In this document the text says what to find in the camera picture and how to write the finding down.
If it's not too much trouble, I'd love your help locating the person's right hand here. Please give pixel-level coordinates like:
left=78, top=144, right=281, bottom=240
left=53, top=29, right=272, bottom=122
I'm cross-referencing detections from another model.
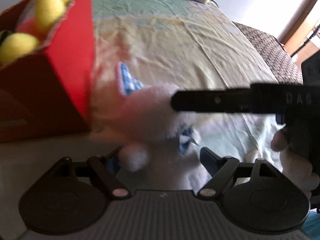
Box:
left=271, top=128, right=319, bottom=198

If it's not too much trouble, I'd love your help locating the brown patterned blanket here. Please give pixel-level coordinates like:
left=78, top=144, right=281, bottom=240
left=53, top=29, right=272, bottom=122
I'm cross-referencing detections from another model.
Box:
left=233, top=22, right=303, bottom=83

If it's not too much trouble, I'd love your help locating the white pink plush bunny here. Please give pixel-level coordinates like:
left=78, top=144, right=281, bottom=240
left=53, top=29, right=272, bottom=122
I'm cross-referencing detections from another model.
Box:
left=91, top=38, right=208, bottom=191

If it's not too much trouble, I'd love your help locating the yellow tiger plush toy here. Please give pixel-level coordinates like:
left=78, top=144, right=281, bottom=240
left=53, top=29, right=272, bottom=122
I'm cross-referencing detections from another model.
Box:
left=1, top=0, right=72, bottom=67

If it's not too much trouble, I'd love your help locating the cartoon printed bed sheet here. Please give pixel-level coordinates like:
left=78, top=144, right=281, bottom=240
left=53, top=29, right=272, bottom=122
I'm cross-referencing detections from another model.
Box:
left=1, top=0, right=280, bottom=197

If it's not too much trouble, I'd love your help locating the wooden door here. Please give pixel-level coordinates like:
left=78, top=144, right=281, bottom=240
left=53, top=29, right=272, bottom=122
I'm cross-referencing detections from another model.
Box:
left=279, top=0, right=319, bottom=56

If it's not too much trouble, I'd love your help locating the red cardboard box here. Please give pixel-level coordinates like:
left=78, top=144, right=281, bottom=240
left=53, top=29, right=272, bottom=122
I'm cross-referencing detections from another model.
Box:
left=1, top=0, right=95, bottom=143

